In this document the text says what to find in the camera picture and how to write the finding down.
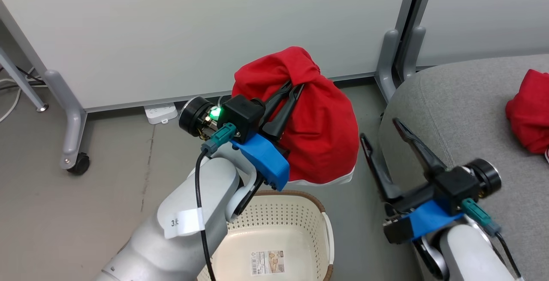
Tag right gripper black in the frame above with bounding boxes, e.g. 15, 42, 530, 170
360, 118, 503, 215

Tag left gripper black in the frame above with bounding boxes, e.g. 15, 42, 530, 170
179, 82, 305, 144

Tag red garment with white hem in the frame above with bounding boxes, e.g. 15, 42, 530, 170
232, 46, 360, 186

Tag grey fabric sofa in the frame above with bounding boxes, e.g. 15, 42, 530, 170
380, 54, 549, 281

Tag short grey partition foot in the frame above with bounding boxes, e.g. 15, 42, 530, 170
403, 26, 427, 81
375, 29, 400, 102

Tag wide white partition panel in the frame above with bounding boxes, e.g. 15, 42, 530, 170
0, 0, 412, 112

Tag white power strip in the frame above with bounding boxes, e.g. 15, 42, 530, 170
144, 102, 178, 125

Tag cream perforated laundry basket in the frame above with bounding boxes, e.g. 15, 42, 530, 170
197, 190, 335, 281

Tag paper label on basket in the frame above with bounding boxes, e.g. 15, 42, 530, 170
251, 250, 286, 276

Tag narrow white partition panel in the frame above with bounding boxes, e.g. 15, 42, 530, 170
418, 0, 549, 68

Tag black caster wheel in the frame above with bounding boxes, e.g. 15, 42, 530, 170
68, 152, 91, 176

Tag grey metal table leg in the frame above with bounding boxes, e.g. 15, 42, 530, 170
0, 47, 49, 112

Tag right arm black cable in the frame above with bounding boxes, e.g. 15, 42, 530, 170
462, 198, 522, 280

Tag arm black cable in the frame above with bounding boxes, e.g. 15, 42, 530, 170
195, 122, 237, 281
462, 198, 522, 280

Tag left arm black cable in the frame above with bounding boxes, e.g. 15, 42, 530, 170
195, 122, 237, 281

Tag thin floor cables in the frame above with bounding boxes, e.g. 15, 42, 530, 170
0, 64, 45, 124

